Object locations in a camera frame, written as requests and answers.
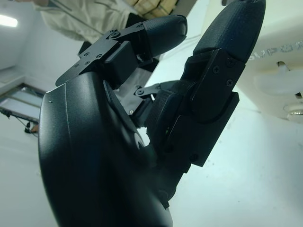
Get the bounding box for ceiling light panel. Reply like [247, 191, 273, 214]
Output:
[0, 14, 19, 28]

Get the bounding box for cream white toaster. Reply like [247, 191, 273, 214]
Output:
[233, 0, 303, 124]

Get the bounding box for person's legs in background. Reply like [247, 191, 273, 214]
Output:
[33, 0, 166, 114]

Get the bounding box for wooden crate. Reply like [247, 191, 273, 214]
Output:
[125, 0, 177, 17]

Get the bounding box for white toaster lever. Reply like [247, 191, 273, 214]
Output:
[252, 61, 303, 96]

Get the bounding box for window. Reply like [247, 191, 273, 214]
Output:
[0, 82, 46, 124]

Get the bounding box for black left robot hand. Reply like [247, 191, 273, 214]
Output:
[37, 0, 266, 227]

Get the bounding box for metal toaster dial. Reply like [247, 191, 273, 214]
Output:
[285, 109, 303, 122]

